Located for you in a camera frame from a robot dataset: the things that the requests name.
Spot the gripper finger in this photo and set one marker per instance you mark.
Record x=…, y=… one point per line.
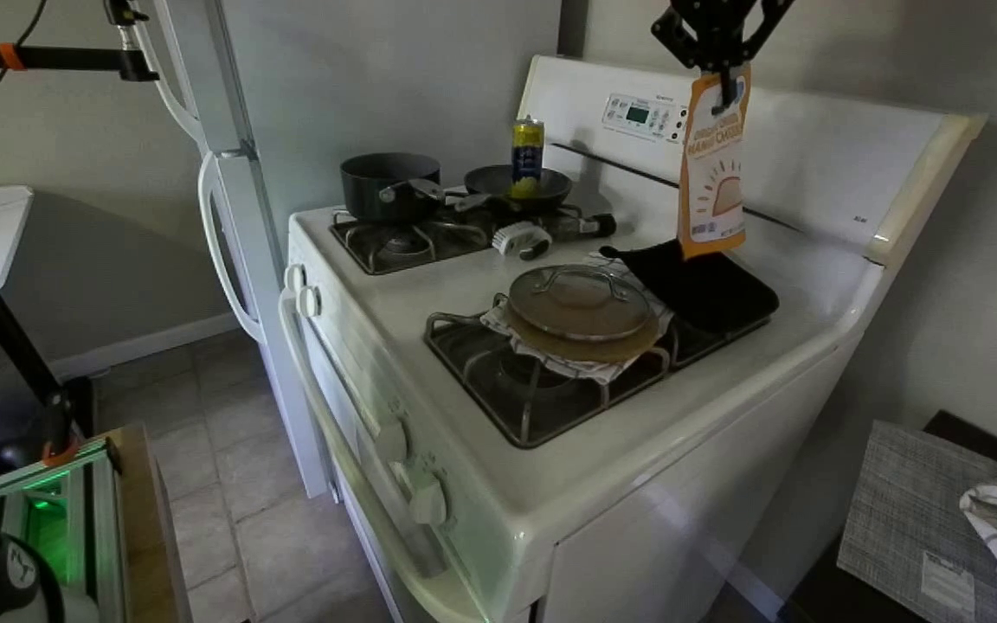
x=699, y=35
x=745, y=30

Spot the orange snack packet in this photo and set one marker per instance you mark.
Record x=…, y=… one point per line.
x=712, y=177

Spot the black pot holder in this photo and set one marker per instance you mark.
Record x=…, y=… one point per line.
x=710, y=290

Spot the glass pot lid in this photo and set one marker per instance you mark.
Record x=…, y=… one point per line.
x=581, y=298

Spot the dark grey pot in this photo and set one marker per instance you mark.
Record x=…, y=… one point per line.
x=382, y=186

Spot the yellow drink can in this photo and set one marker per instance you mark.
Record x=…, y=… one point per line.
x=527, y=151

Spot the black frying pan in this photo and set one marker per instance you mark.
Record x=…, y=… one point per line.
x=498, y=183

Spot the white refrigerator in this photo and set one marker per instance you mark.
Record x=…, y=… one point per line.
x=360, y=95

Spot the white checked dish cloth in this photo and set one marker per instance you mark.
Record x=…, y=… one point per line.
x=576, y=368

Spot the black burner grate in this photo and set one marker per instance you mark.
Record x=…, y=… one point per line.
x=395, y=247
x=533, y=407

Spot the white gas stove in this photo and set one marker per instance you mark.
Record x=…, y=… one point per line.
x=663, y=484

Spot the stove knob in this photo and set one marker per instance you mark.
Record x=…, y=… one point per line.
x=391, y=439
x=293, y=278
x=308, y=301
x=426, y=495

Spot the grey woven placemat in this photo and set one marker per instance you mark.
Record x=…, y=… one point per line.
x=905, y=510

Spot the dark side table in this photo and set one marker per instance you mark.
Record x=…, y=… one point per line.
x=819, y=588

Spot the oven door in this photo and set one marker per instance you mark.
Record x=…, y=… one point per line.
x=351, y=484

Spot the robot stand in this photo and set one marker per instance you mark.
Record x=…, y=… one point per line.
x=139, y=528

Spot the orange black clamp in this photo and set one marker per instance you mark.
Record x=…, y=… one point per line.
x=59, y=437

